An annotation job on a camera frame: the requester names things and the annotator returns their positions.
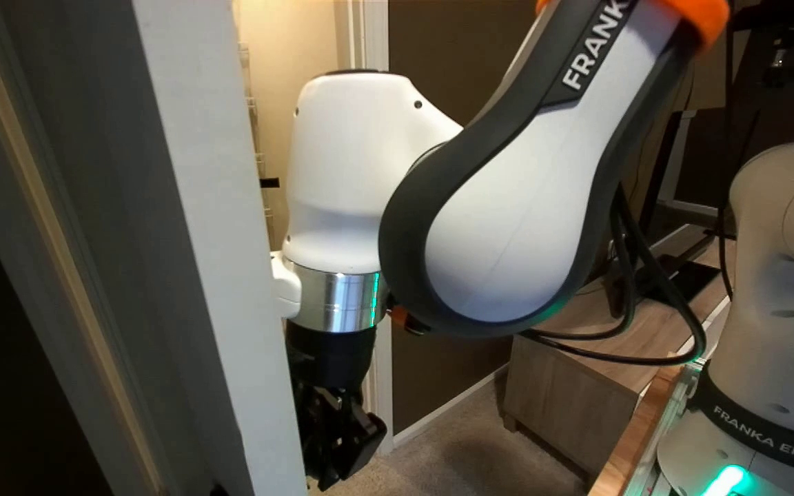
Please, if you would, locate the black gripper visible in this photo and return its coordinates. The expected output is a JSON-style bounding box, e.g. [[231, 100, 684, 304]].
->
[[282, 316, 393, 494]]

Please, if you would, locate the white panel door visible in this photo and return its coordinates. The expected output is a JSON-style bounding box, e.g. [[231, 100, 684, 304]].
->
[[0, 0, 309, 496]]

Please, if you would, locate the wood rimmed robot table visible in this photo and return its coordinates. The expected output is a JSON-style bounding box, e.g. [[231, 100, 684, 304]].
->
[[587, 291, 739, 496]]

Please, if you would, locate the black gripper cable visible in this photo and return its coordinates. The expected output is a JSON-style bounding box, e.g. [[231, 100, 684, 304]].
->
[[517, 176, 711, 368]]

